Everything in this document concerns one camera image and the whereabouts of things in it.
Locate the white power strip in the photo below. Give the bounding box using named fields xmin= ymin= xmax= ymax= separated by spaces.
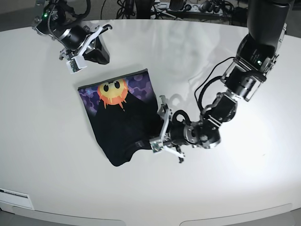
xmin=183 ymin=2 xmax=222 ymax=14

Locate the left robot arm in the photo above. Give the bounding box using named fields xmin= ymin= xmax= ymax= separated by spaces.
xmin=150 ymin=0 xmax=294 ymax=162

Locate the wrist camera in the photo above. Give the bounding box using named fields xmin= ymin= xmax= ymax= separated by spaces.
xmin=149 ymin=137 xmax=163 ymax=153
xmin=66 ymin=56 xmax=87 ymax=74

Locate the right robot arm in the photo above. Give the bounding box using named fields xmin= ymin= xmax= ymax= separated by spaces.
xmin=32 ymin=0 xmax=112 ymax=72

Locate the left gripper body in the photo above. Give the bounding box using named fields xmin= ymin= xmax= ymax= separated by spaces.
xmin=158 ymin=107 xmax=188 ymax=150

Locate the white label sticker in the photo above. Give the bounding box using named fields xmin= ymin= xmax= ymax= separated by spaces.
xmin=0 ymin=188 xmax=34 ymax=210

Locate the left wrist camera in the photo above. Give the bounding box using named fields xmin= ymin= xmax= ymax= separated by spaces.
xmin=149 ymin=137 xmax=163 ymax=153

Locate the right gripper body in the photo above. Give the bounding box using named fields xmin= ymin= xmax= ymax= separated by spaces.
xmin=59 ymin=24 xmax=112 ymax=65

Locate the black T-shirt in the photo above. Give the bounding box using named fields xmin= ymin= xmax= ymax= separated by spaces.
xmin=78 ymin=69 xmax=163 ymax=167

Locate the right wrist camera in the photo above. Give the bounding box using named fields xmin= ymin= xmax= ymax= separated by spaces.
xmin=66 ymin=56 xmax=87 ymax=74

